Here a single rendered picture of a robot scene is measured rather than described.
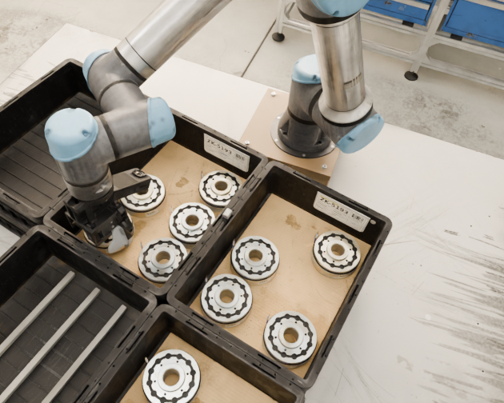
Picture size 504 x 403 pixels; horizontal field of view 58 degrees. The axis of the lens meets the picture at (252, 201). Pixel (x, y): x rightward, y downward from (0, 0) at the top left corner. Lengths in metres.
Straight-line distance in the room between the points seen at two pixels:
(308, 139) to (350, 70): 0.34
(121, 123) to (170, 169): 0.41
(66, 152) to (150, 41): 0.24
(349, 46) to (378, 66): 2.06
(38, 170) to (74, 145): 0.49
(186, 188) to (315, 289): 0.38
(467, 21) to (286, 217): 1.88
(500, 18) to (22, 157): 2.27
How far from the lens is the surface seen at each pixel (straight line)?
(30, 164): 1.21
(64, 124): 0.72
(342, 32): 0.82
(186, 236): 0.98
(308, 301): 0.97
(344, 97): 0.95
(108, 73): 0.83
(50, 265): 1.04
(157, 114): 0.75
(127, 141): 0.74
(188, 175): 1.11
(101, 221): 0.87
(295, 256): 1.01
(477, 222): 1.39
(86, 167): 0.74
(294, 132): 1.19
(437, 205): 1.37
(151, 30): 0.82
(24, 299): 1.02
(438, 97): 2.85
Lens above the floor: 1.71
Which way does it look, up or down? 55 degrees down
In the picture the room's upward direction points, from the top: 7 degrees clockwise
